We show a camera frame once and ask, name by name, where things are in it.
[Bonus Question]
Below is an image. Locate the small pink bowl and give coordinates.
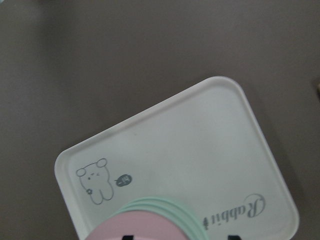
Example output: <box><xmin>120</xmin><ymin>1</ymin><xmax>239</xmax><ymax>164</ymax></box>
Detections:
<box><xmin>86</xmin><ymin>211</ymin><xmax>189</xmax><ymax>240</ymax></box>

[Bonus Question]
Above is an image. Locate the white rabbit tray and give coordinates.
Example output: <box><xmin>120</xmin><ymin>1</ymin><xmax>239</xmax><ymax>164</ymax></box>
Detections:
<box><xmin>54</xmin><ymin>76</ymin><xmax>300</xmax><ymax>240</ymax></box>

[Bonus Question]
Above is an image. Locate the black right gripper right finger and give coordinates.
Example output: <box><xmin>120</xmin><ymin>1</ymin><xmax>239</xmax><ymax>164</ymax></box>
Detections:
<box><xmin>228</xmin><ymin>235</ymin><xmax>241</xmax><ymax>240</ymax></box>

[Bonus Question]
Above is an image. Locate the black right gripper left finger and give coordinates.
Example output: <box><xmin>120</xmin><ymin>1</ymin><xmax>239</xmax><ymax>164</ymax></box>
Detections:
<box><xmin>123</xmin><ymin>235</ymin><xmax>134</xmax><ymax>240</ymax></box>

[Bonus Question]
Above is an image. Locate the stack of green bowls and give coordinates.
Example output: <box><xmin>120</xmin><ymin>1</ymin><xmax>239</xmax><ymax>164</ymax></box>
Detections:
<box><xmin>117</xmin><ymin>196</ymin><xmax>210</xmax><ymax>240</ymax></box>

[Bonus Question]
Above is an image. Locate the wooden cutting board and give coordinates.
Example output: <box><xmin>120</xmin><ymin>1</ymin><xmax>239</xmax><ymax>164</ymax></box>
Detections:
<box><xmin>314</xmin><ymin>79</ymin><xmax>320</xmax><ymax>99</ymax></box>

